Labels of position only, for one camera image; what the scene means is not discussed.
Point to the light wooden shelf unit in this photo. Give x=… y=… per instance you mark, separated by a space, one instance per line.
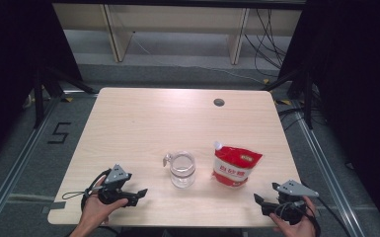
x=177 y=19

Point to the black curtain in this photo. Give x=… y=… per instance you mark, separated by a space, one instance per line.
x=6 y=65
x=358 y=82

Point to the person's right hand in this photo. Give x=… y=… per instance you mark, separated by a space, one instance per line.
x=301 y=230

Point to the person's left hand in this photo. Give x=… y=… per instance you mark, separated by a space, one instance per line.
x=93 y=210

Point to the yellow black tape marker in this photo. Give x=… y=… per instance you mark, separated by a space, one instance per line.
x=266 y=81
x=283 y=102

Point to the black metal stand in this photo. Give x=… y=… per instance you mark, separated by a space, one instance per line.
x=307 y=105
x=38 y=98

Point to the clear glass jar hinged lid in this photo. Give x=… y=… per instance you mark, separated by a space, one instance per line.
x=182 y=173

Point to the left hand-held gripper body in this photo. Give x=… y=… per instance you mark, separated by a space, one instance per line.
x=116 y=174

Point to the grey tape strip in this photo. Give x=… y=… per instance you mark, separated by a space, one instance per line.
x=57 y=205

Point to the short aluminium floor rail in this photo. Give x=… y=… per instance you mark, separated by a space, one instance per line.
x=79 y=93

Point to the red white sugar bag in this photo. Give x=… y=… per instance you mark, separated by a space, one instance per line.
x=235 y=164

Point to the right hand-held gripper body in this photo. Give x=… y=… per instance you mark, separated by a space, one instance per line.
x=294 y=189

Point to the long aluminium floor rail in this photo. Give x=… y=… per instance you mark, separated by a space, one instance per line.
x=324 y=168
x=21 y=158

